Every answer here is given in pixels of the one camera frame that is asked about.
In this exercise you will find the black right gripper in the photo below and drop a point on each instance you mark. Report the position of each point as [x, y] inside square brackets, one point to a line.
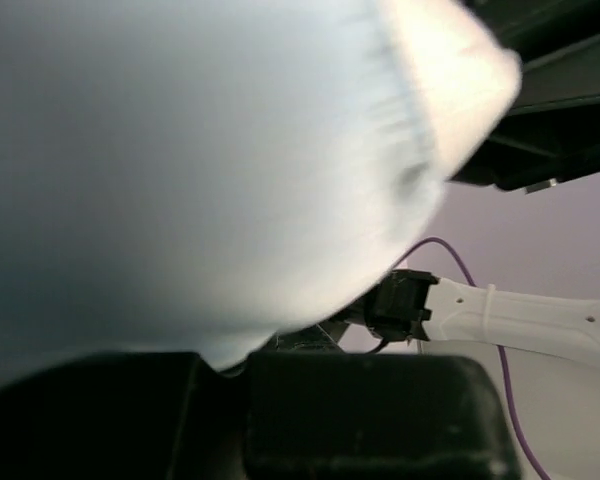
[552, 133]

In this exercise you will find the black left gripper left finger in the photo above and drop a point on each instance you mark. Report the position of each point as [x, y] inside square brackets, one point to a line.
[147, 416]

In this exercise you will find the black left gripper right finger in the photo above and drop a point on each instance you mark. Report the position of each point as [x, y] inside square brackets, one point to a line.
[384, 416]

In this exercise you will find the white pillow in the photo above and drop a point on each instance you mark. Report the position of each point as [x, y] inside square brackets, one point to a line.
[464, 78]

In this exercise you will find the light blue pillowcase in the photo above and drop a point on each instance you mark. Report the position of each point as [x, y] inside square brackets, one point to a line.
[196, 175]

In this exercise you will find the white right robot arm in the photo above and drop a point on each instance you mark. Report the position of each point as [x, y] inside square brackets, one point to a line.
[410, 304]

